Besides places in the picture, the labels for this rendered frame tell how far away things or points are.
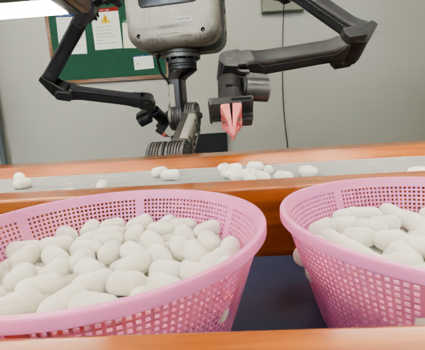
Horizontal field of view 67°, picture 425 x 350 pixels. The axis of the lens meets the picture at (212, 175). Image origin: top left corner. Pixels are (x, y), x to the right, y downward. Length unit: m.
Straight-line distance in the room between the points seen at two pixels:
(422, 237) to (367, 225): 0.05
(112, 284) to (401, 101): 2.92
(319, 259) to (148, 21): 1.08
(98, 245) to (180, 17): 0.97
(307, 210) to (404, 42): 2.79
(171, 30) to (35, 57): 1.95
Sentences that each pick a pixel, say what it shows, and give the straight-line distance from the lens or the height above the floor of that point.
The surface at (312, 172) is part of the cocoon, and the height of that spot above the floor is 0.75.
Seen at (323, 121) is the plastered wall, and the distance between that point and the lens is 2.79.
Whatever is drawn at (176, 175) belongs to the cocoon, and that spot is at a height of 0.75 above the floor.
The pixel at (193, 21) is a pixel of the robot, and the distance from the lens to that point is 1.18.
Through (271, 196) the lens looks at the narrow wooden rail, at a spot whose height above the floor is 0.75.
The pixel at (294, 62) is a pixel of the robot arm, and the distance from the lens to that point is 0.94.
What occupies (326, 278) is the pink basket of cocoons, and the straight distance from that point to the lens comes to 0.25.
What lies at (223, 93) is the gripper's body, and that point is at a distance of 0.77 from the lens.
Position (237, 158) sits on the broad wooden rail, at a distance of 0.77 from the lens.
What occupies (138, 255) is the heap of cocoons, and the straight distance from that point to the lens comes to 0.28.
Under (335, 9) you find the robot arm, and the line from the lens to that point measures 1.16.
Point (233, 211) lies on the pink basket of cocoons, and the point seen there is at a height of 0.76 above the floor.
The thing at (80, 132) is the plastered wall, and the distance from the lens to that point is 2.85.
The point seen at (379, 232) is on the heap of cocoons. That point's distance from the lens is 0.33.
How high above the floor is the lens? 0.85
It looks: 10 degrees down
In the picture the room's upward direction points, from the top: 4 degrees counter-clockwise
